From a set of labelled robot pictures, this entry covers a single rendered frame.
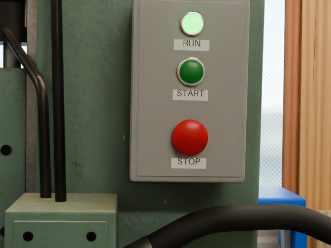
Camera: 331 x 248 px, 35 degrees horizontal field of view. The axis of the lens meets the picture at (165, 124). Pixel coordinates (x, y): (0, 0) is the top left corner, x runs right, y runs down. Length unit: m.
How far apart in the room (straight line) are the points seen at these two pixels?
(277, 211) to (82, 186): 0.18
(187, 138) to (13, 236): 0.16
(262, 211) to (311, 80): 1.39
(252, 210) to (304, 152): 1.37
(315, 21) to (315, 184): 0.56
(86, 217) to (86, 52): 0.16
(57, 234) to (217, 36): 0.21
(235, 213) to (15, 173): 0.23
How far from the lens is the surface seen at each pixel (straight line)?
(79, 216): 0.43
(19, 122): 0.55
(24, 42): 0.60
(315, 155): 1.86
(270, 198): 1.27
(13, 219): 0.44
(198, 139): 0.43
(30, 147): 0.55
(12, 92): 0.55
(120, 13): 0.51
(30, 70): 0.51
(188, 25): 0.44
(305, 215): 0.50
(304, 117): 1.84
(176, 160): 0.44
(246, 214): 0.48
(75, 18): 0.51
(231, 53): 0.45
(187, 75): 0.44
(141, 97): 0.44
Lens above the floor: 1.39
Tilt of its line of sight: 3 degrees down
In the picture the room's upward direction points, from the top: 1 degrees clockwise
